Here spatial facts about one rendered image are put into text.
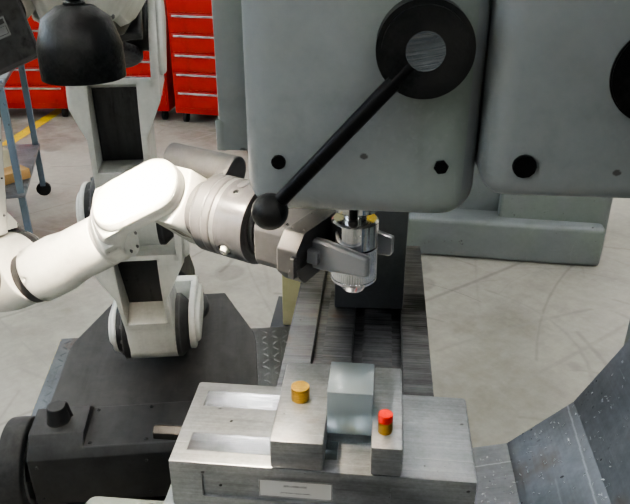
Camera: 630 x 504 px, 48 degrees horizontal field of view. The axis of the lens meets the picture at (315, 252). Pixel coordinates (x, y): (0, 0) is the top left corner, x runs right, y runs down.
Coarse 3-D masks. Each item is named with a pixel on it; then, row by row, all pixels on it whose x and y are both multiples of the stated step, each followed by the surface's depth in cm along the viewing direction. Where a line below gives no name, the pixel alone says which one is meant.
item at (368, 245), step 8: (376, 232) 69; (336, 240) 69; (344, 240) 68; (352, 240) 68; (360, 240) 68; (368, 240) 68; (376, 240) 69; (352, 248) 68; (360, 248) 68; (368, 248) 69; (376, 248) 70; (376, 256) 71; (376, 264) 71; (376, 272) 72; (336, 280) 71; (344, 280) 70; (352, 280) 70; (360, 280) 70; (368, 280) 71
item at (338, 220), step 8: (336, 216) 70; (368, 216) 70; (376, 216) 70; (336, 224) 68; (344, 224) 68; (360, 224) 68; (368, 224) 68; (376, 224) 69; (336, 232) 69; (344, 232) 68; (352, 232) 68; (360, 232) 68; (368, 232) 68
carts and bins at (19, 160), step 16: (0, 80) 308; (0, 96) 311; (32, 112) 390; (32, 128) 393; (32, 144) 397; (16, 160) 325; (32, 160) 373; (16, 176) 328; (16, 192) 333; (48, 192) 411
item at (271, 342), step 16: (256, 336) 207; (272, 336) 207; (64, 352) 200; (256, 352) 200; (272, 352) 200; (272, 368) 193; (48, 384) 186; (272, 384) 186; (48, 400) 181; (160, 496) 152
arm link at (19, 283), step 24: (0, 240) 86; (24, 240) 89; (48, 240) 83; (72, 240) 81; (0, 264) 83; (24, 264) 83; (48, 264) 82; (72, 264) 82; (96, 264) 82; (0, 288) 83; (24, 288) 83; (48, 288) 83; (72, 288) 85
